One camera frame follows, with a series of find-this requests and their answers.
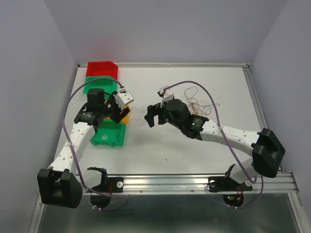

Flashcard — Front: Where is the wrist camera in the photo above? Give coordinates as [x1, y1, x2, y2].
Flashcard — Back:
[157, 86, 174, 108]
[114, 92, 134, 109]

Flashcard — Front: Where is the aluminium right side rail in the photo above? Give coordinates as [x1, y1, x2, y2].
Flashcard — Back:
[243, 67, 285, 178]

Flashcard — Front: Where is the wire bundle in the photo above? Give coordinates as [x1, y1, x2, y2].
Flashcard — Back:
[183, 85, 221, 117]

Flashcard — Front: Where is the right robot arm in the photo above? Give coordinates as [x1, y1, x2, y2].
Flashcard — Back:
[144, 99, 285, 189]

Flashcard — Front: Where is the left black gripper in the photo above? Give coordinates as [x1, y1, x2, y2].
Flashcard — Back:
[99, 91, 129, 124]

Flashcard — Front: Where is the yellow plastic bin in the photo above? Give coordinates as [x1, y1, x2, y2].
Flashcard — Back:
[105, 102, 130, 125]

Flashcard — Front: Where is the aluminium front rail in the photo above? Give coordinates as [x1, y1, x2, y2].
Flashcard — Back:
[84, 173, 299, 195]

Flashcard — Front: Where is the red plastic bin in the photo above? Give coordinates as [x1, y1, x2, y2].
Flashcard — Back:
[86, 61, 119, 80]

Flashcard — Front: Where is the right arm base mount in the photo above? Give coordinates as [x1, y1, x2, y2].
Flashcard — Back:
[206, 165, 253, 209]

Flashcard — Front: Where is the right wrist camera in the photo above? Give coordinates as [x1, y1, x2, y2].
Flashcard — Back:
[157, 86, 174, 108]

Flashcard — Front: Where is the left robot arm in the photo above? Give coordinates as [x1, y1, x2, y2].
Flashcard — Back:
[37, 88, 134, 208]

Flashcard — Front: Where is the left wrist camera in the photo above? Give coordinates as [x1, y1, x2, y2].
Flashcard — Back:
[114, 92, 134, 109]

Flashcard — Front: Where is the far green plastic bin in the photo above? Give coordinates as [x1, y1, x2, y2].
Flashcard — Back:
[83, 79, 119, 94]

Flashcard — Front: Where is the aluminium back rail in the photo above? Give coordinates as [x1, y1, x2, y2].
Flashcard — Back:
[77, 62, 251, 68]

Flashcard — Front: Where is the aluminium rail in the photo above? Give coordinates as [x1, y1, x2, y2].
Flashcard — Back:
[77, 62, 251, 68]
[84, 173, 299, 195]
[243, 67, 285, 178]

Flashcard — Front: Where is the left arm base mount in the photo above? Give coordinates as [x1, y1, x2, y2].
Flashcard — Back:
[86, 167, 124, 211]

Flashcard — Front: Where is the near green plastic bin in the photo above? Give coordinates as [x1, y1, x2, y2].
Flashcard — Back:
[90, 120, 126, 147]

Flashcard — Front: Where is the green plastic bin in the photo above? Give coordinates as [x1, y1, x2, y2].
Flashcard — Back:
[90, 120, 126, 147]
[83, 79, 119, 94]

